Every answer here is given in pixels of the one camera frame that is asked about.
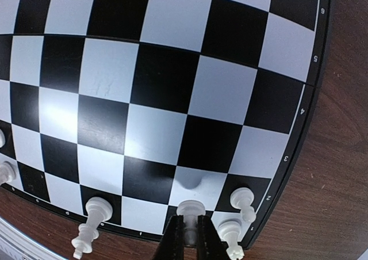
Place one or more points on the white pawn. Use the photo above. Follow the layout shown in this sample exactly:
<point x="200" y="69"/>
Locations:
<point x="241" y="199"/>
<point x="2" y="139"/>

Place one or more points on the white chess piece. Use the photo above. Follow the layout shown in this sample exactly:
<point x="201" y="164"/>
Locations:
<point x="229" y="231"/>

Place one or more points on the white king piece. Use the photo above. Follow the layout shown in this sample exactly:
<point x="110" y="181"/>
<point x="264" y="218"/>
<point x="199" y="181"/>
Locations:
<point x="98" y="210"/>

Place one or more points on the white knight piece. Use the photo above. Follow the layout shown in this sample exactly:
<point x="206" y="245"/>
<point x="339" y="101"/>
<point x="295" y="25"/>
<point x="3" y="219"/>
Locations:
<point x="7" y="173"/>

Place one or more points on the white bishop piece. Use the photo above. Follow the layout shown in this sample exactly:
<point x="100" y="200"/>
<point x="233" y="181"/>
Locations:
<point x="190" y="210"/>

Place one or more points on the black white chess board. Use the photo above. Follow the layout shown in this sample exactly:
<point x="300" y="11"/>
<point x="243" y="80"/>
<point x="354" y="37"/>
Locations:
<point x="148" y="103"/>

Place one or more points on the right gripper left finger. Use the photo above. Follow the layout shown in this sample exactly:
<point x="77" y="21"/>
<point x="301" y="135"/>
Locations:
<point x="171" y="245"/>

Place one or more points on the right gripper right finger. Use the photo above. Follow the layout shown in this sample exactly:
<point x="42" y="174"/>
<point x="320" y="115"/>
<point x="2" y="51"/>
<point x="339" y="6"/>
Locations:
<point x="209" y="245"/>

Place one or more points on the front aluminium rail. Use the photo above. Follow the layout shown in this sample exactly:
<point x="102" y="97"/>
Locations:
<point x="16" y="245"/>

